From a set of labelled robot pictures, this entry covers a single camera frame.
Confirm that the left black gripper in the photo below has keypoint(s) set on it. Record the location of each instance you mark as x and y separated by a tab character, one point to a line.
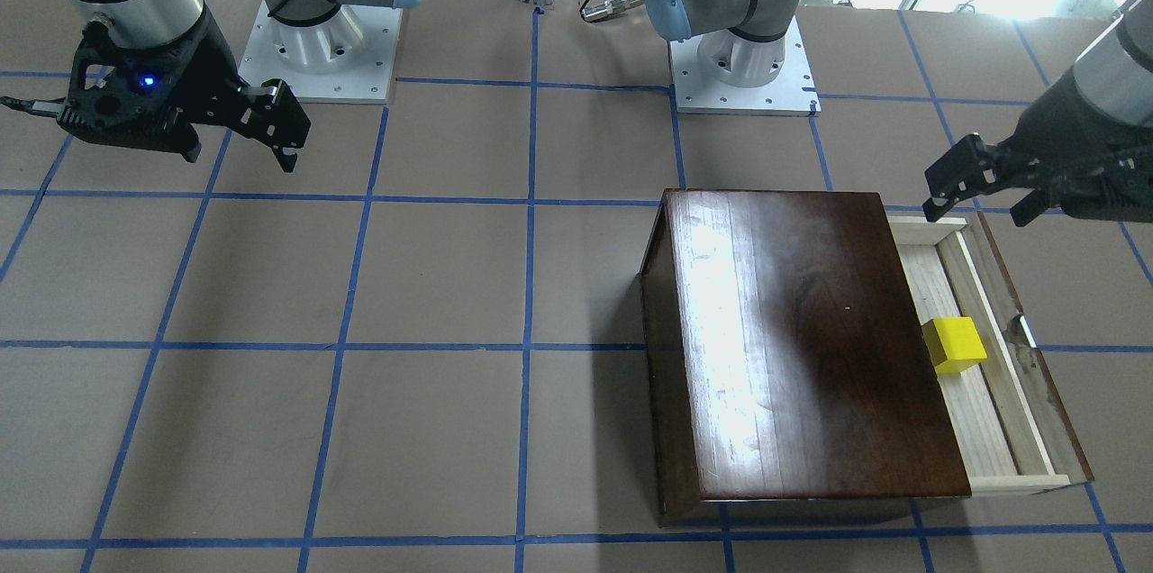
1068	125

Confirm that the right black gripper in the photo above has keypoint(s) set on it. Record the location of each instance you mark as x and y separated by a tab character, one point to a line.
204	67

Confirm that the yellow block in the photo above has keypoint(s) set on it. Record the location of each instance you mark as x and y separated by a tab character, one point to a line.
954	344

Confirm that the wooden drawer with white handle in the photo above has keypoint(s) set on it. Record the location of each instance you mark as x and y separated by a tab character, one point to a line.
1009	419

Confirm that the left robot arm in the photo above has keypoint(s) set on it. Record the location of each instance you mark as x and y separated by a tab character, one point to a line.
1113	73

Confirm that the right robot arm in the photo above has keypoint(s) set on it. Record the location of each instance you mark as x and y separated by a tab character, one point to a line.
144	24

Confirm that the dark wooden drawer box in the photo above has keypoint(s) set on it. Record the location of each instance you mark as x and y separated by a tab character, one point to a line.
786	365

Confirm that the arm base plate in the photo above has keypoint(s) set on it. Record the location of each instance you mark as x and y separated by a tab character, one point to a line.
347	60
720	73

